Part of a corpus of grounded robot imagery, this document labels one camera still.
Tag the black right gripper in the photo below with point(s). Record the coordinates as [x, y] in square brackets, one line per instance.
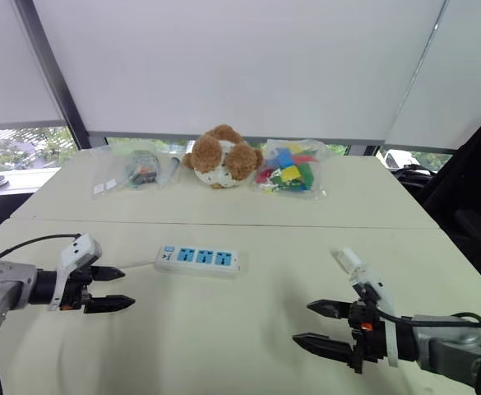
[367, 333]

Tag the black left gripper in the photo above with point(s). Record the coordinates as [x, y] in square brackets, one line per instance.
[77, 284]

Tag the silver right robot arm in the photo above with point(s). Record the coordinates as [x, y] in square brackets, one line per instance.
[450, 345]

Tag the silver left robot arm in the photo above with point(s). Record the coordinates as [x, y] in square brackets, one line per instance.
[1, 288]

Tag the white power strip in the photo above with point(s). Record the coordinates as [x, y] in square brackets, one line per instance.
[201, 268]

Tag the clear bag of small parts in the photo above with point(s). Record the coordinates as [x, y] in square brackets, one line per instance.
[135, 170]

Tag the clear bag with syringe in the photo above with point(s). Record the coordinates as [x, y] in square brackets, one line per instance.
[170, 168]

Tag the clear bag of coloured blocks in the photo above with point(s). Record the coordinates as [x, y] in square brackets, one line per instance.
[291, 170]

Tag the brown and white plush toy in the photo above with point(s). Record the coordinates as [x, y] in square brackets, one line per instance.
[219, 158]

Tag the white vehicle outside window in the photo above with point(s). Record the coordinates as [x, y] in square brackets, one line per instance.
[398, 158]

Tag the black chair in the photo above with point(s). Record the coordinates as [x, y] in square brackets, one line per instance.
[470, 185]

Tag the dark window pillar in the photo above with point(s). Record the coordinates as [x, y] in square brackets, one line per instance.
[59, 86]

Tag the white roller blind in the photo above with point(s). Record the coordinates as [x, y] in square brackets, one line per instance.
[232, 66]
[10, 61]
[458, 74]

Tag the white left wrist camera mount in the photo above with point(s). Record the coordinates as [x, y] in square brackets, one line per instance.
[77, 251]

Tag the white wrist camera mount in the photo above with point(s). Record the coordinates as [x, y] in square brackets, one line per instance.
[382, 294]
[77, 251]

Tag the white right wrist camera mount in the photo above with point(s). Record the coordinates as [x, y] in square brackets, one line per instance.
[382, 294]

